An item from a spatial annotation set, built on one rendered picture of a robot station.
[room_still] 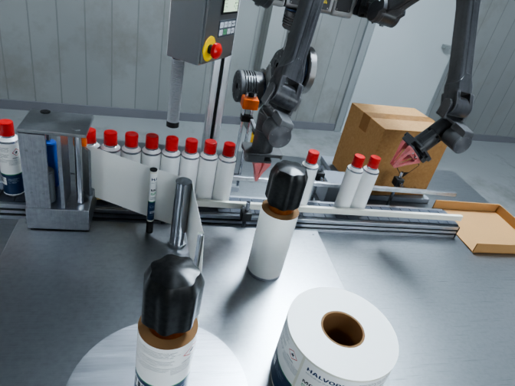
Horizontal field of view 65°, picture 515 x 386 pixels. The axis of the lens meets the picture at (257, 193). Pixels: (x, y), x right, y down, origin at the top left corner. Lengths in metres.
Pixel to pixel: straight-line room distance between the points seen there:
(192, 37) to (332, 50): 3.25
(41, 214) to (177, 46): 0.52
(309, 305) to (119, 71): 3.27
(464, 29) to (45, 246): 1.25
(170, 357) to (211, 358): 0.21
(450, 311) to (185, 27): 1.00
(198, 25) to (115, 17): 2.71
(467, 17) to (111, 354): 1.24
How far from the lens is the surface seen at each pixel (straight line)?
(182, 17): 1.05
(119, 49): 3.77
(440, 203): 1.72
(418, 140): 1.32
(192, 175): 1.15
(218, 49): 1.04
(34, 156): 1.01
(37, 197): 1.07
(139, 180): 1.05
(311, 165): 1.21
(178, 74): 1.15
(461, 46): 1.37
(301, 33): 1.07
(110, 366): 0.82
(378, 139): 1.48
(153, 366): 0.66
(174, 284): 0.55
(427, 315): 1.21
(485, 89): 5.53
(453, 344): 1.17
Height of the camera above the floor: 1.57
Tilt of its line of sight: 31 degrees down
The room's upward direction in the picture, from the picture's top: 13 degrees clockwise
